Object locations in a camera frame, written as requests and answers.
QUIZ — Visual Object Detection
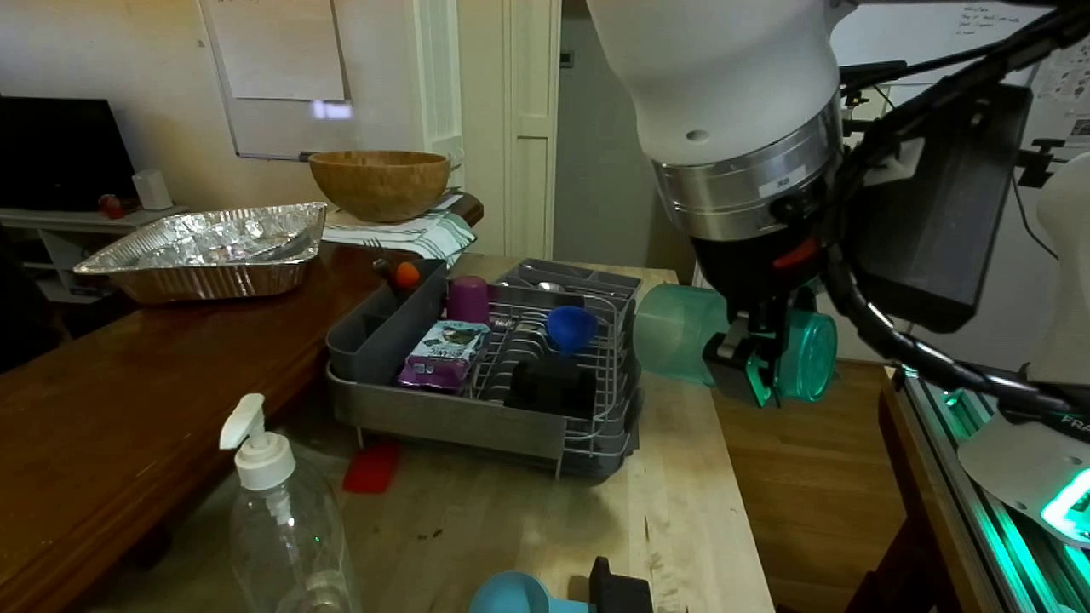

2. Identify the clear soap pump bottle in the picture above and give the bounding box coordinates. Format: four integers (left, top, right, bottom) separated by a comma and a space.
214, 388, 360, 613

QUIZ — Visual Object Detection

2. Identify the small orange ball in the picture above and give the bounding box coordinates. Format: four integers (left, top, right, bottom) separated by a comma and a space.
390, 258, 425, 297

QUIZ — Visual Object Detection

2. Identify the blue measuring scoop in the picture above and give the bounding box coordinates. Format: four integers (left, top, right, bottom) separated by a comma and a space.
466, 569, 593, 613

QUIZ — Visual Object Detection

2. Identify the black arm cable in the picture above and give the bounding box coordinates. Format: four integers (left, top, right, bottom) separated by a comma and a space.
813, 0, 1090, 451

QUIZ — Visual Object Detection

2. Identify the white mug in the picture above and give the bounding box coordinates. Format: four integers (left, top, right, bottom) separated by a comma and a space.
130, 169, 175, 216

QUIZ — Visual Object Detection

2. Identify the blank whiteboard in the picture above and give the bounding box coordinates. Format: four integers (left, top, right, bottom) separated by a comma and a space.
199, 0, 358, 163

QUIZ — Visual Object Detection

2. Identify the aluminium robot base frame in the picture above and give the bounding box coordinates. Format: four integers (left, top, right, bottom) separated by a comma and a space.
884, 363, 1090, 613

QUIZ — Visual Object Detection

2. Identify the seaweed snack bag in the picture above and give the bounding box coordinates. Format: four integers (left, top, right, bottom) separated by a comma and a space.
394, 316, 494, 399

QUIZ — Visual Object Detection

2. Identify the whiteboard with writing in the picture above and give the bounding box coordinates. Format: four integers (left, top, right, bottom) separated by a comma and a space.
833, 0, 1090, 129

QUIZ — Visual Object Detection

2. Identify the dark wooden table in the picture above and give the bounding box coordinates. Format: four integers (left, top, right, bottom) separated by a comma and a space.
0, 195, 486, 613

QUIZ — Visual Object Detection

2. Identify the black television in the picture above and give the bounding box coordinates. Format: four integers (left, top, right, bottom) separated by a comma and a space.
0, 96, 145, 217

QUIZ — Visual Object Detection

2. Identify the gray dish rack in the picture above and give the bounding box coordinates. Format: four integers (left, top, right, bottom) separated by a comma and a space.
324, 255, 645, 486

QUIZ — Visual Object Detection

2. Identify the black scoop handle block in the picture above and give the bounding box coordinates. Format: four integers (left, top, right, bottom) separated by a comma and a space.
585, 557, 659, 613

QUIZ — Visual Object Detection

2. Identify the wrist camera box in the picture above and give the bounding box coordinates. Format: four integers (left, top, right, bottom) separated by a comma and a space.
847, 83, 1038, 340

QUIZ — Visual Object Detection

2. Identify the teal translucent plastic cup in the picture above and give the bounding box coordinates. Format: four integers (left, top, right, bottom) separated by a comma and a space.
631, 281, 843, 410

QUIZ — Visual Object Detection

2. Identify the red square pad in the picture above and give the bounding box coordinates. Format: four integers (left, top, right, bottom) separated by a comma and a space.
340, 440, 407, 498

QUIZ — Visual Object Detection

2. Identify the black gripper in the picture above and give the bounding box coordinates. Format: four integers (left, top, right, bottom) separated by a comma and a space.
687, 216, 833, 399

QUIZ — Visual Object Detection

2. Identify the wooden bowl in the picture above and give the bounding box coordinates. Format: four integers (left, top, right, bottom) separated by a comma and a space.
308, 146, 458, 230

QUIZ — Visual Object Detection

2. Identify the white low shelf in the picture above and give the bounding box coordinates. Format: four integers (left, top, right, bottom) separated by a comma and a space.
0, 203, 157, 304

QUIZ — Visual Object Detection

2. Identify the purple cup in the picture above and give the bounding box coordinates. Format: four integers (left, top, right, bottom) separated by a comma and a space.
442, 278, 498, 326

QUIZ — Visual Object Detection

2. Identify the white panel door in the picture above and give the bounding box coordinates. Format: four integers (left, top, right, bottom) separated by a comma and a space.
458, 0, 565, 266

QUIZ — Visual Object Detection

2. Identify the blue cup in rack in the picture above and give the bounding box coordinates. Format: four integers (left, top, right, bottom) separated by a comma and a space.
541, 304, 602, 359

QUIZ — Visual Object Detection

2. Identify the aluminium foil baking tray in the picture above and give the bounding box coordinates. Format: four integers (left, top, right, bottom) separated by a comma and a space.
70, 197, 333, 312

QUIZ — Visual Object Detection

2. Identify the striped dish towel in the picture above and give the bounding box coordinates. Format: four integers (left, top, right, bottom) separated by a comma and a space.
320, 188, 482, 266

